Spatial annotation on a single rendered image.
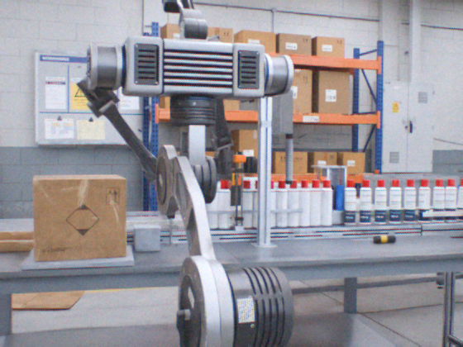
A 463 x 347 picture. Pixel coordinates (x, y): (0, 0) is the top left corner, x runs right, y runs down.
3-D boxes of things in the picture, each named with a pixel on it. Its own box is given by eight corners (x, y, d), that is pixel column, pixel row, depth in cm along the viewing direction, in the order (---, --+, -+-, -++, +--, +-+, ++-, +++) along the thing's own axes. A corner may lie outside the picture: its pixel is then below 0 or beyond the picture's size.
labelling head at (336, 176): (336, 220, 265) (337, 166, 264) (348, 223, 253) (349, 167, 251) (309, 220, 262) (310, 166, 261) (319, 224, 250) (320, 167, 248)
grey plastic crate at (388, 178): (422, 200, 452) (423, 173, 451) (459, 205, 415) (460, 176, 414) (362, 202, 429) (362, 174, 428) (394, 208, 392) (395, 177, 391)
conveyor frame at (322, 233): (409, 231, 263) (409, 221, 263) (422, 235, 253) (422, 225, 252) (45, 242, 225) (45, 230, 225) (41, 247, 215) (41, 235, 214)
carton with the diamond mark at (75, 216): (117, 244, 212) (116, 174, 210) (126, 257, 189) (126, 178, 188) (34, 249, 201) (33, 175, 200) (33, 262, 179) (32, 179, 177)
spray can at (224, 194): (230, 227, 239) (231, 180, 238) (230, 229, 234) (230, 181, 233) (217, 227, 239) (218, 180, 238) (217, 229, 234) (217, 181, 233)
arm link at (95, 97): (69, 84, 206) (91, 68, 208) (93, 113, 210) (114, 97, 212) (83, 78, 165) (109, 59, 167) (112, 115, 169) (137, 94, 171)
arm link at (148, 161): (88, 105, 203) (111, 87, 206) (83, 102, 208) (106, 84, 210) (151, 186, 226) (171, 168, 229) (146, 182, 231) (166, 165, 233)
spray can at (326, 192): (329, 225, 251) (330, 179, 249) (333, 225, 245) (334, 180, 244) (318, 225, 249) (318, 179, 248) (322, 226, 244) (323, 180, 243)
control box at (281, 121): (293, 134, 237) (293, 89, 236) (280, 133, 221) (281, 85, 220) (270, 134, 241) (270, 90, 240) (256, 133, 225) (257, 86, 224)
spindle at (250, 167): (255, 207, 306) (255, 155, 305) (260, 209, 298) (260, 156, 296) (239, 207, 304) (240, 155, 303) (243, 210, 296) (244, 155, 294)
